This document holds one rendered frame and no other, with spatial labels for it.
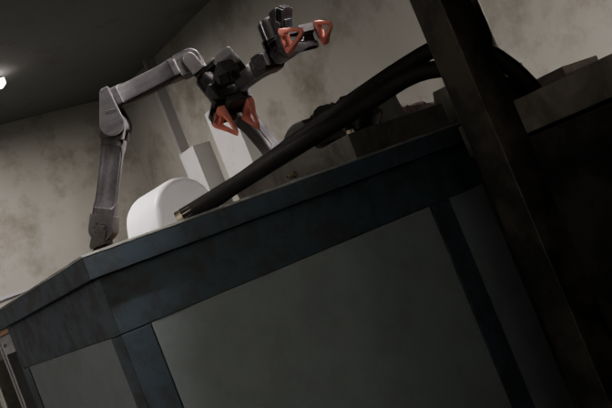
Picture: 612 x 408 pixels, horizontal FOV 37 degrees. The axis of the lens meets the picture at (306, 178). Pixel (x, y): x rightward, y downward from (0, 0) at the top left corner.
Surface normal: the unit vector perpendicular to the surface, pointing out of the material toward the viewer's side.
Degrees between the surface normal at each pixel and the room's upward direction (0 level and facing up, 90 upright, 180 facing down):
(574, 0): 90
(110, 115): 90
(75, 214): 90
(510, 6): 90
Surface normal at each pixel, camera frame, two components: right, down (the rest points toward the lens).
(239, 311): 0.49, -0.25
